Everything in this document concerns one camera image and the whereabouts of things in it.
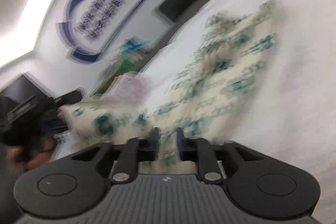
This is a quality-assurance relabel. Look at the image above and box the cream garment teal flower print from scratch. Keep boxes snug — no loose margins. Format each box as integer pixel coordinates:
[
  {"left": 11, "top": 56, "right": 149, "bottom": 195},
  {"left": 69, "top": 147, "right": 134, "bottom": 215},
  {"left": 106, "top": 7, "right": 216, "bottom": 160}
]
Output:
[{"left": 60, "top": 0, "right": 284, "bottom": 173}]

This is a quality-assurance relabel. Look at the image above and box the person's left hand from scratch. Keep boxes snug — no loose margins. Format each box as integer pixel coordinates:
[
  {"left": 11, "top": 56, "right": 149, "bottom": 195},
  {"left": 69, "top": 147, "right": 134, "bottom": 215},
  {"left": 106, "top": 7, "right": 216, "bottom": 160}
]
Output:
[{"left": 6, "top": 138, "right": 57, "bottom": 177}]

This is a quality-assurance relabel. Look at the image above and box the pink floral skirt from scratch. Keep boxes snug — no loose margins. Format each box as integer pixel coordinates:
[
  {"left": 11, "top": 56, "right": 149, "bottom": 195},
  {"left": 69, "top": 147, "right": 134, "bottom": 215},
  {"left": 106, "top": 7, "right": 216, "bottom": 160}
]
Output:
[{"left": 104, "top": 73, "right": 151, "bottom": 105}]

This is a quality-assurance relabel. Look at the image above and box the green cardboard box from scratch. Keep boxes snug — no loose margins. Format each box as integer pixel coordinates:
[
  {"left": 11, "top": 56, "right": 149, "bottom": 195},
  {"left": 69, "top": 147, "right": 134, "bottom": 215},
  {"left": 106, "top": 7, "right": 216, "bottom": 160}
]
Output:
[{"left": 92, "top": 48, "right": 151, "bottom": 96}]

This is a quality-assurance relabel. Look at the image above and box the blue plastic bag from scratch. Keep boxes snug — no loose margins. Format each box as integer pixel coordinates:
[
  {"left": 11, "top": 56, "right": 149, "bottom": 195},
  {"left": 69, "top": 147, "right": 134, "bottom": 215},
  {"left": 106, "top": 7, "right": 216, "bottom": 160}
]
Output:
[{"left": 118, "top": 37, "right": 151, "bottom": 56}]

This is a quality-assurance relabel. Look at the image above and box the white towel table cover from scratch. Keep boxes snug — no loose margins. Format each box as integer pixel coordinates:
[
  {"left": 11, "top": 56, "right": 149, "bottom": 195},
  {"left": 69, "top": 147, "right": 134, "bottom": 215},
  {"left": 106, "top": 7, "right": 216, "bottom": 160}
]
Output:
[{"left": 52, "top": 0, "right": 336, "bottom": 214}]

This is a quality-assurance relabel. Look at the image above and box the black chair back left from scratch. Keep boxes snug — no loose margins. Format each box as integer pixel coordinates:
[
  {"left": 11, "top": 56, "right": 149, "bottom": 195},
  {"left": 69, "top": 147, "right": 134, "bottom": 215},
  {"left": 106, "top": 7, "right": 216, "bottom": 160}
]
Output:
[{"left": 155, "top": 0, "right": 196, "bottom": 23}]

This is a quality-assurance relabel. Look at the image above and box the black wall television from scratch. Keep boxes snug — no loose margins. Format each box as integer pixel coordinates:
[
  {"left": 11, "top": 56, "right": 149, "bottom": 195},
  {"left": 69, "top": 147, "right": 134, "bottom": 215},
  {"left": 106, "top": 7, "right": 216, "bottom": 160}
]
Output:
[{"left": 1, "top": 72, "right": 56, "bottom": 103}]

